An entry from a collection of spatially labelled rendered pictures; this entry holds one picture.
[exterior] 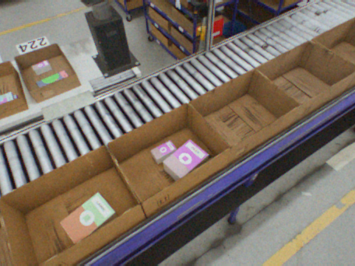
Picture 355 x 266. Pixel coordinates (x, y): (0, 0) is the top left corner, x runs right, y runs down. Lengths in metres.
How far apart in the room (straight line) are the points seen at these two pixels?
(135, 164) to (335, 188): 1.66
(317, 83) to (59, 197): 1.39
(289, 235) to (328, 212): 0.36
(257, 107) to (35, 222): 1.11
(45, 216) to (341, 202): 1.96
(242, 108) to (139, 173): 0.61
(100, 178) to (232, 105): 0.74
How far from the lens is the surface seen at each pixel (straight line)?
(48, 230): 1.13
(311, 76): 1.62
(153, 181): 1.08
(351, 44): 1.97
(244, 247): 1.94
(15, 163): 1.54
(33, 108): 1.75
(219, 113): 1.30
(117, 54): 1.75
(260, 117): 1.32
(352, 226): 2.26
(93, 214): 1.01
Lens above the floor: 1.86
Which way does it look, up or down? 54 degrees down
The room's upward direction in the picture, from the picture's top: 2 degrees counter-clockwise
